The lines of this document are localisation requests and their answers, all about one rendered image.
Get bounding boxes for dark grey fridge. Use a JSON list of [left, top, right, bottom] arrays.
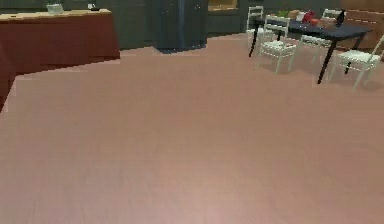
[[153, 0, 210, 52]]

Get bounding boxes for dark grey cupboard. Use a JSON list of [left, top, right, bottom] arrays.
[[207, 0, 249, 35]]

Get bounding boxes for white wooden chair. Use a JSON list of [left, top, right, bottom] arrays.
[[297, 8, 344, 64], [255, 15, 298, 75], [329, 34, 384, 90], [245, 5, 274, 44]]

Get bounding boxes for red kettle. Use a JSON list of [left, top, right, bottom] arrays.
[[301, 10, 316, 24]]

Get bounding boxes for red-brown kitchen counter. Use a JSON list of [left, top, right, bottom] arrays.
[[0, 8, 121, 113]]

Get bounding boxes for black dining table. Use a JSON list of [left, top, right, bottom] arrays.
[[248, 17, 373, 85]]

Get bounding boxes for pale glass container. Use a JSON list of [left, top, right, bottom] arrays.
[[46, 3, 65, 15]]

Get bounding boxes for black bottle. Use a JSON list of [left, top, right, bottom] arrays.
[[335, 9, 346, 28]]

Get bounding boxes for brown wooden cabinet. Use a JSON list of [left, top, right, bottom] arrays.
[[339, 0, 384, 51]]

